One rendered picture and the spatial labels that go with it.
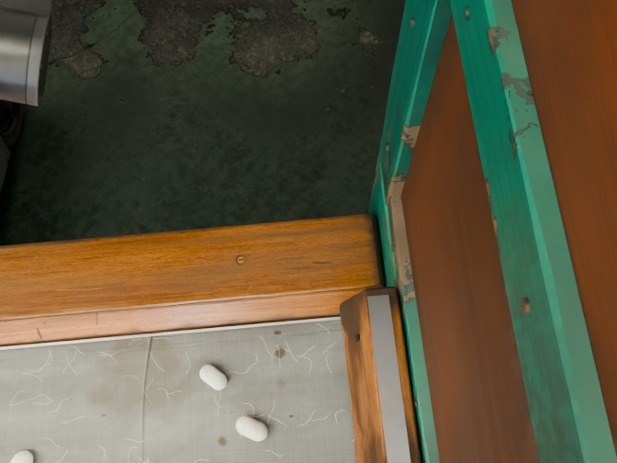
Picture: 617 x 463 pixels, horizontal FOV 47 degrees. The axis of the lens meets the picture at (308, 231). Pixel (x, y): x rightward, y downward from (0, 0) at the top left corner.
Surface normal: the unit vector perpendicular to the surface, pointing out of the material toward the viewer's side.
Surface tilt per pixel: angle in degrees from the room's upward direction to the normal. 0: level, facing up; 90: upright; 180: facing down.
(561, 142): 90
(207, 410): 0
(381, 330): 0
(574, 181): 90
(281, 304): 45
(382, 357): 0
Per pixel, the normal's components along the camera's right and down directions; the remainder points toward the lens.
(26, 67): 0.22, 0.41
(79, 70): -0.01, -0.35
